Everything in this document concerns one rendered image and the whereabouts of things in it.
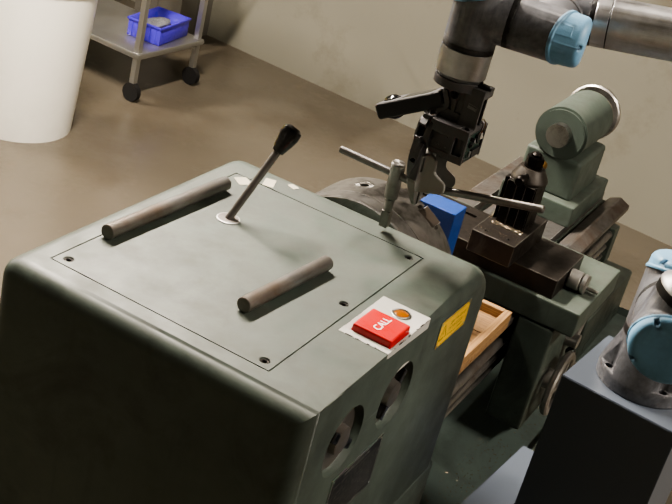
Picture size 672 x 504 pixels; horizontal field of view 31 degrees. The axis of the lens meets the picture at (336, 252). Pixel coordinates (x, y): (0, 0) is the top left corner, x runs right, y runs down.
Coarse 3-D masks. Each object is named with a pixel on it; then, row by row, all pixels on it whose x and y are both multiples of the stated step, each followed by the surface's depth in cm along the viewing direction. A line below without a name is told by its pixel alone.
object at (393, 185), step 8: (400, 160) 186; (392, 168) 185; (400, 168) 184; (392, 176) 185; (400, 176) 185; (392, 184) 186; (400, 184) 186; (392, 192) 187; (392, 200) 188; (384, 208) 189; (392, 208) 189; (384, 216) 190; (384, 224) 190
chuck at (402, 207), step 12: (348, 180) 216; (360, 180) 214; (372, 180) 214; (384, 180) 214; (360, 192) 208; (372, 192) 208; (384, 192) 209; (396, 204) 207; (408, 204) 209; (420, 204) 211; (408, 216) 206; (420, 216) 209; (420, 228) 207; (432, 228) 209; (420, 240) 205; (432, 240) 208; (444, 240) 211
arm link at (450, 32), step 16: (464, 0) 168; (480, 0) 167; (496, 0) 168; (512, 0) 168; (464, 16) 169; (480, 16) 168; (496, 16) 168; (448, 32) 172; (464, 32) 170; (480, 32) 169; (496, 32) 169; (464, 48) 171; (480, 48) 171
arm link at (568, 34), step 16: (528, 0) 168; (544, 0) 172; (560, 0) 172; (512, 16) 167; (528, 16) 167; (544, 16) 167; (560, 16) 167; (576, 16) 167; (512, 32) 168; (528, 32) 167; (544, 32) 167; (560, 32) 166; (576, 32) 166; (512, 48) 170; (528, 48) 169; (544, 48) 167; (560, 48) 167; (576, 48) 166; (560, 64) 169; (576, 64) 169
